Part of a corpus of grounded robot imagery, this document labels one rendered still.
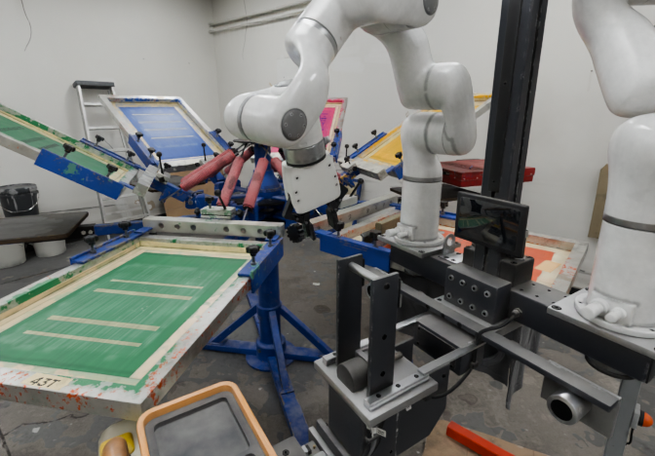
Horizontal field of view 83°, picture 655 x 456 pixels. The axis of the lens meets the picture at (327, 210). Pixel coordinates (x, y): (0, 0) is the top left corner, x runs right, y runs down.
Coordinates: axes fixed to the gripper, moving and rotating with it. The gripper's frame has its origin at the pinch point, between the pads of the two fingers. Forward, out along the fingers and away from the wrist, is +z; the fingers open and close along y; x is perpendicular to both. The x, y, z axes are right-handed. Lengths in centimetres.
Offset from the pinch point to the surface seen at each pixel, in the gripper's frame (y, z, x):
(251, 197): -5, 34, -88
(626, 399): -60, 67, 39
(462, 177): -125, 70, -81
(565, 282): -61, 41, 17
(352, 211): -39, 44, -61
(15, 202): 157, 85, -362
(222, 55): -107, 24, -497
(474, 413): -62, 152, -11
